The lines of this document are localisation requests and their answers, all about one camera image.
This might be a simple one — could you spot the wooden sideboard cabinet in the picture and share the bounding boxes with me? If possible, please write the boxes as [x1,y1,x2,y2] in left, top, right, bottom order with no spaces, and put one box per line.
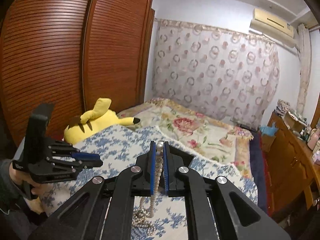
[265,112,319,222]

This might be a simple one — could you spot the blue tissue paper bag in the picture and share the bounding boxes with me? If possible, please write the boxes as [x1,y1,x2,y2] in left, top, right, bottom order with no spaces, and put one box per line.
[259,122,278,137]

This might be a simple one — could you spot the cardboard box on cabinet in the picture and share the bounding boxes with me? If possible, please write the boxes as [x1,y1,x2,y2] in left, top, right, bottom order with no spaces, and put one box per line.
[283,111,306,133]

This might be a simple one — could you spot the pink floral bed cover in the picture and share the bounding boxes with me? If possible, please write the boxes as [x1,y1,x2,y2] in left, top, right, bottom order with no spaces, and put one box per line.
[117,98,253,179]

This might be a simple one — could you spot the wooden louvered wardrobe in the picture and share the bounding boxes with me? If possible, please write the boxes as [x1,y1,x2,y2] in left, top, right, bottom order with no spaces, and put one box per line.
[1,0,154,144]

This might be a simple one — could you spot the pink thermos jug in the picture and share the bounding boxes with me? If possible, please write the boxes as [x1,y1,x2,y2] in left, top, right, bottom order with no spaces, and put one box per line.
[307,128,320,151]

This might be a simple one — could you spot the blue floral white blanket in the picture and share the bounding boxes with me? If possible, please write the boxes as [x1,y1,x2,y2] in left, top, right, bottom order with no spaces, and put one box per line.
[39,124,258,240]

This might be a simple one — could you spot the beige tied side curtain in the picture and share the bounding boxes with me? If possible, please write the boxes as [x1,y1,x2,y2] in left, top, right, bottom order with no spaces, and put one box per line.
[296,24,311,115]

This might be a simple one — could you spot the cream wall air conditioner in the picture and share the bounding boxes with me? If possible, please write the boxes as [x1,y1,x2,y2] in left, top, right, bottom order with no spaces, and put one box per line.
[250,8,297,48]

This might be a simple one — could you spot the person's left hand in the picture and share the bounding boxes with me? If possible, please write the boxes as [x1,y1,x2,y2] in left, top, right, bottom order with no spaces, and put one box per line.
[9,163,48,215]

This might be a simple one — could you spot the circle patterned sheer curtain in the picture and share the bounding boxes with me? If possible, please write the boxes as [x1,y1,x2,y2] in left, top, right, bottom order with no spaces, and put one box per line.
[152,20,280,129]

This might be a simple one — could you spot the yellow pikachu plush toy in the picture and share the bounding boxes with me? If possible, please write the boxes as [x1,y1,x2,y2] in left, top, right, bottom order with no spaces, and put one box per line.
[64,98,140,145]

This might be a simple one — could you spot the white pearl necklace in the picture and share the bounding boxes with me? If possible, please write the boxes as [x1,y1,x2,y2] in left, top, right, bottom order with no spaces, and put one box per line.
[132,141,166,235]

